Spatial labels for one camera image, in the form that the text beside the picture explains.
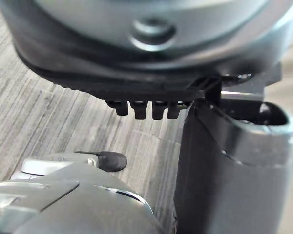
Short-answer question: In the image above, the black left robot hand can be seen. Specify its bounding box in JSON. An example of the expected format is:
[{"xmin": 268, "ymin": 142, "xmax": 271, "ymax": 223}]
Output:
[{"xmin": 0, "ymin": 0, "xmax": 293, "ymax": 234}]

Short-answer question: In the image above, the dark left robot foot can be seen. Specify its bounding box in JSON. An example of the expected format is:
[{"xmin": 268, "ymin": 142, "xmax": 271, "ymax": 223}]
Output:
[{"xmin": 75, "ymin": 150, "xmax": 128, "ymax": 173}]

